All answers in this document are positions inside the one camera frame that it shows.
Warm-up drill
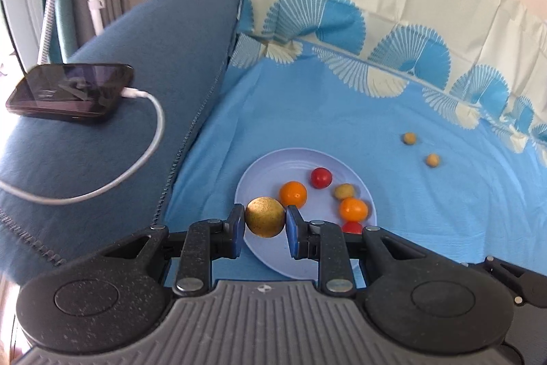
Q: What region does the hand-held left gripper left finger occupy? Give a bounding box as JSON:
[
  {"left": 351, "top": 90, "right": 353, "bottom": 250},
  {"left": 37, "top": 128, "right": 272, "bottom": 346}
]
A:
[{"left": 103, "top": 204, "right": 246, "bottom": 297}]

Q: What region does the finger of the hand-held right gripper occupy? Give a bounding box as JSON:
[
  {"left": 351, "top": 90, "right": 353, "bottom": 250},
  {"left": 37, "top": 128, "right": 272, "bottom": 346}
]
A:
[{"left": 462, "top": 256, "right": 547, "bottom": 306}]

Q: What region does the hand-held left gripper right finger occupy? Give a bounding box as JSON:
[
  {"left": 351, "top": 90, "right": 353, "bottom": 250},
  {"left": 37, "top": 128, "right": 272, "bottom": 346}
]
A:
[{"left": 285, "top": 205, "right": 428, "bottom": 297}]

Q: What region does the orange cherry tomato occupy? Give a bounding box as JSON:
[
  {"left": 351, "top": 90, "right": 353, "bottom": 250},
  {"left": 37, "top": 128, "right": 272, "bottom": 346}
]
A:
[
  {"left": 339, "top": 197, "right": 369, "bottom": 221},
  {"left": 279, "top": 181, "right": 308, "bottom": 208}
]

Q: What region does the light blue plate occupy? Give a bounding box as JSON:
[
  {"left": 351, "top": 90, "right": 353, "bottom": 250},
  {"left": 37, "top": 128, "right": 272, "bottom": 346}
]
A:
[{"left": 234, "top": 148, "right": 377, "bottom": 279}]

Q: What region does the blue fan-patterned sheet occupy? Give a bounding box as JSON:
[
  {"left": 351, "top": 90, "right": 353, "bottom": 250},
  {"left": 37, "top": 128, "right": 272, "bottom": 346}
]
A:
[{"left": 164, "top": 0, "right": 547, "bottom": 306}]

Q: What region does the black smartphone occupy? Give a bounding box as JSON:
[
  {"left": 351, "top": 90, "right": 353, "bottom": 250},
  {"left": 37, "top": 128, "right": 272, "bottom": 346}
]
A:
[{"left": 5, "top": 63, "right": 134, "bottom": 123}]

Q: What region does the blue sofa armrest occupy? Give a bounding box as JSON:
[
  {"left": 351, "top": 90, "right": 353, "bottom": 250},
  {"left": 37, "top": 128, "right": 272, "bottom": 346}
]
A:
[{"left": 0, "top": 0, "right": 244, "bottom": 284}]

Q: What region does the white charging cable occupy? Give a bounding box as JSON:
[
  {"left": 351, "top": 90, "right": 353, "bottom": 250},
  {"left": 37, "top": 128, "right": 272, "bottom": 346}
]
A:
[{"left": 0, "top": 88, "right": 166, "bottom": 205}]

